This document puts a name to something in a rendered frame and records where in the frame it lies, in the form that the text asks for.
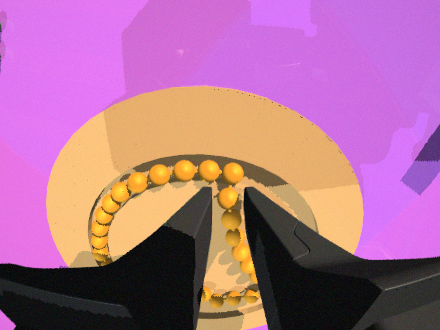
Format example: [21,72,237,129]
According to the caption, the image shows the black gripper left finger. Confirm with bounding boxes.
[0,186,213,330]

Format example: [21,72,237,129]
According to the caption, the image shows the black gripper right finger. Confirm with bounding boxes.
[243,186,440,330]

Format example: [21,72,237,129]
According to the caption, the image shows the light orange round board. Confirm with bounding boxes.
[45,85,364,330]

